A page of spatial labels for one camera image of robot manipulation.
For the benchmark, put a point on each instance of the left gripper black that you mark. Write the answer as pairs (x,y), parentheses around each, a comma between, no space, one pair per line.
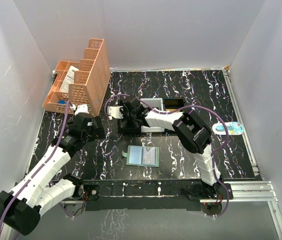
(98,132)

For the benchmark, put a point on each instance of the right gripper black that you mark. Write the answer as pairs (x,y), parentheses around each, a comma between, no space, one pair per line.
(123,110)

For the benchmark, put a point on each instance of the black bin with white card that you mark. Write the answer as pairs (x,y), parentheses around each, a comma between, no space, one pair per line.
(132,106)

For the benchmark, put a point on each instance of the white plastic bin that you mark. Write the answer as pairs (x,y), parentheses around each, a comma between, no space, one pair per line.
(155,103)

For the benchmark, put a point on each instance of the green card holder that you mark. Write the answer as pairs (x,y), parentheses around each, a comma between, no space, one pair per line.
(134,156)

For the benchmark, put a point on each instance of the black bin with gold card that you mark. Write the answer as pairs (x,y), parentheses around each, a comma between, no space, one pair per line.
(173,103)

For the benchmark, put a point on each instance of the patterned silver card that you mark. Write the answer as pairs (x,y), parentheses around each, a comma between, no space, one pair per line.
(150,156)

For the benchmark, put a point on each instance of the peach plastic desk organizer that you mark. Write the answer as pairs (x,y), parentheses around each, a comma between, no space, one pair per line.
(90,81)

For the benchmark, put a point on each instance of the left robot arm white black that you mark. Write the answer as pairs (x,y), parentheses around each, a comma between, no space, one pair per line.
(46,170)

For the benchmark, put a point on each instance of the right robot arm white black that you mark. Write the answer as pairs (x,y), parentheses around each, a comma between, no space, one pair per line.
(193,133)

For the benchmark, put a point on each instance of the gold card in black bin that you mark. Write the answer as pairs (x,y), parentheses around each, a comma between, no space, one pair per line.
(172,109)

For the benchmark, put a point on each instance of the white paper packet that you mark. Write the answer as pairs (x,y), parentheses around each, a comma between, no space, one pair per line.
(68,79)

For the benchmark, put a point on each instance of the blue white oval package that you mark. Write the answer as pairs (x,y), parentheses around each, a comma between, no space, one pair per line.
(234,128)

